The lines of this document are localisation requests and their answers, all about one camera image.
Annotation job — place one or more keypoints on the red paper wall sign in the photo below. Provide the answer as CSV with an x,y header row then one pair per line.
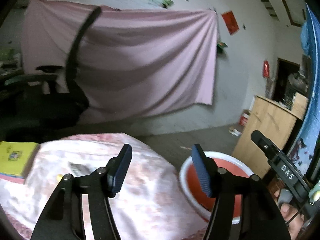
x,y
230,21

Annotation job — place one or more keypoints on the pink floral tablecloth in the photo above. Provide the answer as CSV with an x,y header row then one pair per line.
x,y
150,204

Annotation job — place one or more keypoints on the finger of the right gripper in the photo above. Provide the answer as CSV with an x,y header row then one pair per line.
x,y
269,149

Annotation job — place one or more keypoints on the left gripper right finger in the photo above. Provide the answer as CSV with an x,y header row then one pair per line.
x,y
260,217

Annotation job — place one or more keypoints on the wooden cabinet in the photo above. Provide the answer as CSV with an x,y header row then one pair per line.
x,y
275,122

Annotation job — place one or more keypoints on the yellow cylinder piece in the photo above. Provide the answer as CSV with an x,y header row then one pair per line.
x,y
59,177

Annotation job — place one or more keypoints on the right hand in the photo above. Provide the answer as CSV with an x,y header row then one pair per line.
x,y
291,214

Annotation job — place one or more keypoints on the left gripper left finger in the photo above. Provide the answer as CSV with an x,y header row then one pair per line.
x,y
62,216

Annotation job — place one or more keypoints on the red hanging ornament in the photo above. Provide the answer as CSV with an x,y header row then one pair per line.
x,y
266,69

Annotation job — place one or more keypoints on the black office chair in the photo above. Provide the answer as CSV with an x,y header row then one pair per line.
x,y
36,105

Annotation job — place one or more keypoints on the torn white wrapper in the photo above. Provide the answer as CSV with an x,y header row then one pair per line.
x,y
78,170

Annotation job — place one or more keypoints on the pink hanging sheet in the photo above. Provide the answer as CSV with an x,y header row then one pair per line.
x,y
132,63

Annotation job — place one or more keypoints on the red small box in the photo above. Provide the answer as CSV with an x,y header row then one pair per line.
x,y
244,117

